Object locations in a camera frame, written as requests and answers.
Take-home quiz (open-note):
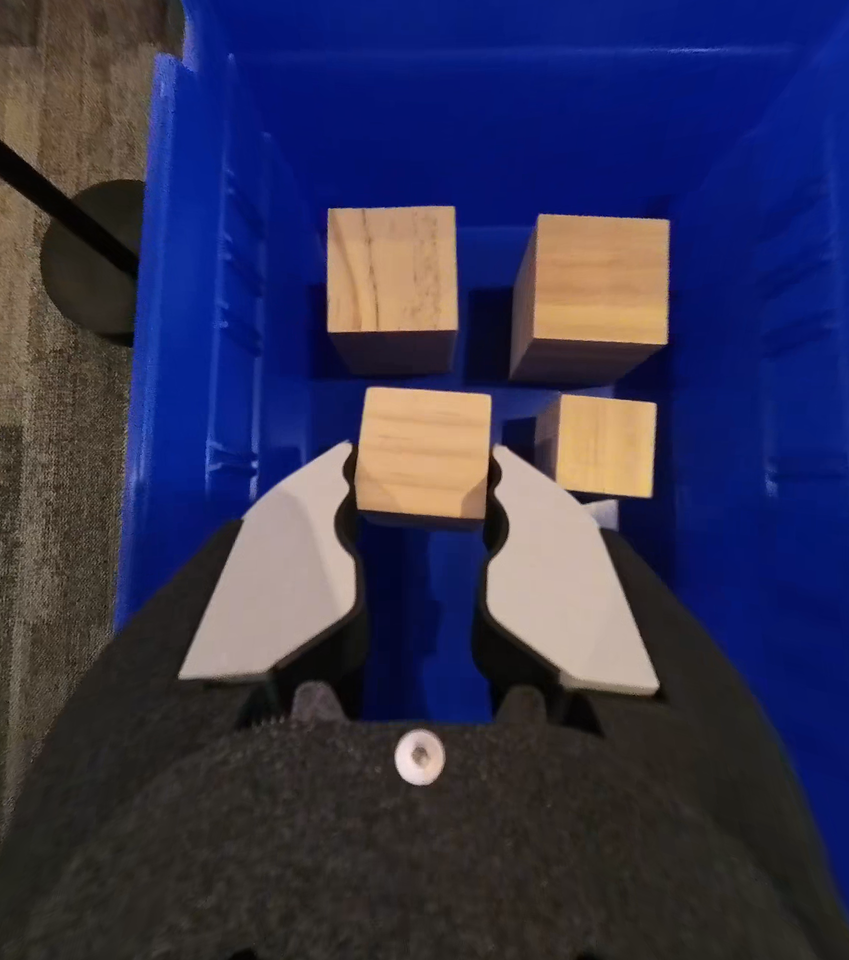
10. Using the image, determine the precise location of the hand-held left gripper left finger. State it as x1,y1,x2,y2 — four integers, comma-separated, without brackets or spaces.
177,441,367,685

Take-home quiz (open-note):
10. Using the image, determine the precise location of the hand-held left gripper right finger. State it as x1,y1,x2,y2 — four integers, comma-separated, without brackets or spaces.
472,444,660,695

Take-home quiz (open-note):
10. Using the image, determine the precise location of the small wooden cube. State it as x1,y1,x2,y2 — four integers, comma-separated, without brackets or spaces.
535,393,659,501
354,387,492,533

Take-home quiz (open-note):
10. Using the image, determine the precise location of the blue plastic bin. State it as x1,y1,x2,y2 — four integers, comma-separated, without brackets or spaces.
112,0,849,960

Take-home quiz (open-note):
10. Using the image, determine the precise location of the large wooden cube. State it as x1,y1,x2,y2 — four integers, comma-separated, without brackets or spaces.
507,213,672,386
326,205,460,377

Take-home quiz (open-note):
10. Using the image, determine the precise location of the black round floor stand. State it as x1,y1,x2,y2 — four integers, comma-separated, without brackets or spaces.
0,93,145,348

